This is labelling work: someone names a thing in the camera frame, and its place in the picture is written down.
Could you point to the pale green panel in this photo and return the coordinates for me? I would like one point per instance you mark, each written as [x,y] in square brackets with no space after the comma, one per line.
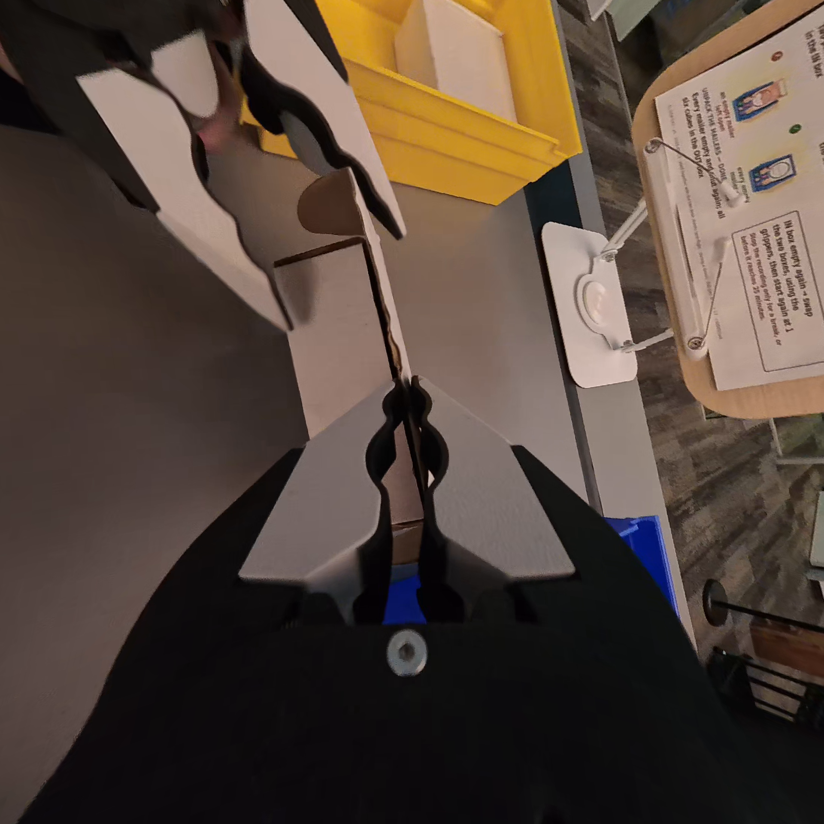
[817,534]

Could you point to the white metal board stand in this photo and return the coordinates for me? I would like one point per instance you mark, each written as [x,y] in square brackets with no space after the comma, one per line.
[592,347]

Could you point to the wooden sign board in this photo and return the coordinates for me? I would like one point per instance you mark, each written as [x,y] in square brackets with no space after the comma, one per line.
[740,402]

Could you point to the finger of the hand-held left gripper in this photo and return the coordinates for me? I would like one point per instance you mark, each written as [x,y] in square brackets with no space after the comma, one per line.
[302,64]
[174,186]

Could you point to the white cardboard mailer box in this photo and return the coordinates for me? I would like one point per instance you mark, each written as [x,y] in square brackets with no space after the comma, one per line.
[450,58]
[328,335]

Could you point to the person's left hand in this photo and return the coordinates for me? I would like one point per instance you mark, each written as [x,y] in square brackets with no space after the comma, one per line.
[222,132]

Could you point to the black round-base pole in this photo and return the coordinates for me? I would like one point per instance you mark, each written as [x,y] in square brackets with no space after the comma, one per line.
[716,602]

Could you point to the yellow plastic bin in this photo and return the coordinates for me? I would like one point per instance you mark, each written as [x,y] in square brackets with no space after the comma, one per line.
[450,141]

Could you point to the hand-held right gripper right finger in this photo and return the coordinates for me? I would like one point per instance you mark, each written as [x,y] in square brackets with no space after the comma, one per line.
[495,515]

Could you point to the blue plastic bin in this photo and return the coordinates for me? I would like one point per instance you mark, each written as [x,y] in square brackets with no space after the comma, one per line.
[644,560]

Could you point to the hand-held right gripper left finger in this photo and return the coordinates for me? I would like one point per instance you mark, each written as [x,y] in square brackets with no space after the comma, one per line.
[315,515]

